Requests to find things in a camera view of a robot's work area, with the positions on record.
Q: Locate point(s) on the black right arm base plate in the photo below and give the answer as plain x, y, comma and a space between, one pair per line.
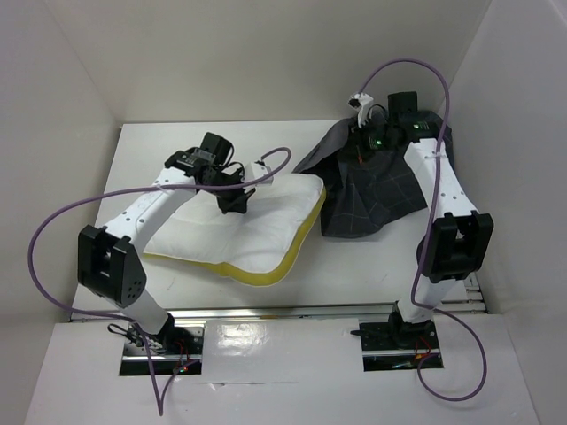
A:
383, 351

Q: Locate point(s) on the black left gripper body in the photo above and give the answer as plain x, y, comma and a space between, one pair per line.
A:
221, 178

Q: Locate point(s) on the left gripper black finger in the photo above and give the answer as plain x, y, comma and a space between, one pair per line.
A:
240, 200
227, 201

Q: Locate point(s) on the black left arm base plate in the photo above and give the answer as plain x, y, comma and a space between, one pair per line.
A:
184, 358

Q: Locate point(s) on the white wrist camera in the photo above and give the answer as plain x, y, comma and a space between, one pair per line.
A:
257, 173
361, 103

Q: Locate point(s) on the aluminium frame rail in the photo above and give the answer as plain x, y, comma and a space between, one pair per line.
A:
473, 304

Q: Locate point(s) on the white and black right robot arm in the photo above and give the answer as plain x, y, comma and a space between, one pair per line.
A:
457, 234

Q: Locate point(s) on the dark grey checked pillowcase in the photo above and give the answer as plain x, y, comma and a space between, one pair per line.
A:
365, 190

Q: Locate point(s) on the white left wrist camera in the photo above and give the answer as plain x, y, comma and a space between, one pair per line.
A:
257, 173

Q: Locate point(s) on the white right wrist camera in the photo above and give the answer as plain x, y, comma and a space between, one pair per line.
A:
361, 103

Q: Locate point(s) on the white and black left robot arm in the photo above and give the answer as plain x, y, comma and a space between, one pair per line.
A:
109, 262

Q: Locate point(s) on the white pillow with yellow edge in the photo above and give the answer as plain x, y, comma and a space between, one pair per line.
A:
257, 248

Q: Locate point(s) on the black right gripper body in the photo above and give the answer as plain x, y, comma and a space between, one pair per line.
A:
369, 139

